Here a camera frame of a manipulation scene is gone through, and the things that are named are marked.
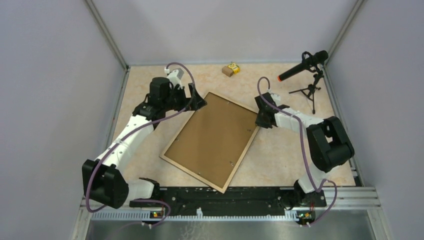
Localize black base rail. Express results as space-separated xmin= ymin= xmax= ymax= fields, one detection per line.
xmin=129 ymin=186 xmax=316 ymax=217

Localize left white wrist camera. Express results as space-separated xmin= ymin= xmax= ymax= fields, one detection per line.
xmin=164 ymin=67 xmax=184 ymax=89

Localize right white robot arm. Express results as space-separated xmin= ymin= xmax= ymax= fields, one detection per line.
xmin=254 ymin=92 xmax=355 ymax=206

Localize black microphone on tripod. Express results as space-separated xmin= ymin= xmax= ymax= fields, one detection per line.
xmin=277 ymin=50 xmax=329 ymax=114

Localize small cardboard yellow box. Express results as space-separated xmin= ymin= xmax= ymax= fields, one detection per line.
xmin=221 ymin=62 xmax=241 ymax=77

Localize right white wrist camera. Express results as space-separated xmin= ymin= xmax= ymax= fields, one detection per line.
xmin=268 ymin=90 xmax=281 ymax=106

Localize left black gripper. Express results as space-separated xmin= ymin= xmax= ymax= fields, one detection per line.
xmin=162 ymin=83 xmax=207 ymax=112

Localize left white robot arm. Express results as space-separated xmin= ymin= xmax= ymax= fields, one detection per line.
xmin=82 ymin=76 xmax=207 ymax=209

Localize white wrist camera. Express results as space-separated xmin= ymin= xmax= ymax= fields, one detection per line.
xmin=164 ymin=67 xmax=184 ymax=89
xmin=268 ymin=90 xmax=281 ymax=106

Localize wooden picture frame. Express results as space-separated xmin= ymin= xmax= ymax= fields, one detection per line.
xmin=159 ymin=91 xmax=262 ymax=195

